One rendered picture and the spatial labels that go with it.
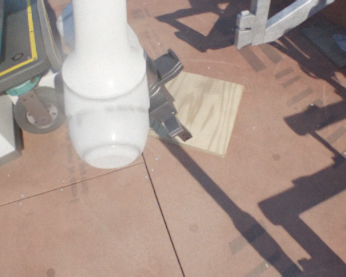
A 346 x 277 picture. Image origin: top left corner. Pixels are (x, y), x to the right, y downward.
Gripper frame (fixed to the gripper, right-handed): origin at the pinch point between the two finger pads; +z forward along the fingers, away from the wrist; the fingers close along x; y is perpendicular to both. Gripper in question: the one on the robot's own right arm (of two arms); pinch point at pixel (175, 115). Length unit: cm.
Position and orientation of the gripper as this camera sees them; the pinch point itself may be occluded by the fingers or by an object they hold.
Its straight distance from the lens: 64.6
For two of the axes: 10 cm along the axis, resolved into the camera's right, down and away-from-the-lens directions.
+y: -8.4, 5.0, 2.2
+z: 4.5, 3.8, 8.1
